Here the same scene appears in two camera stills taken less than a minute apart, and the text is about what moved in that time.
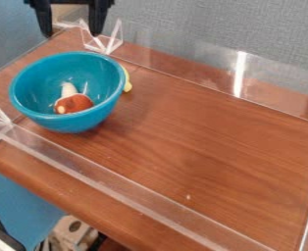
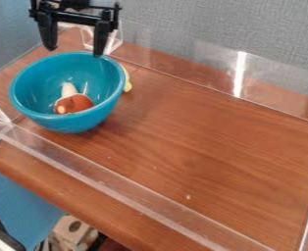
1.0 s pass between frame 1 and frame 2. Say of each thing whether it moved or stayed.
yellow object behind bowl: stayed
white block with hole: stayed
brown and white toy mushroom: stayed
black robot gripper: moved
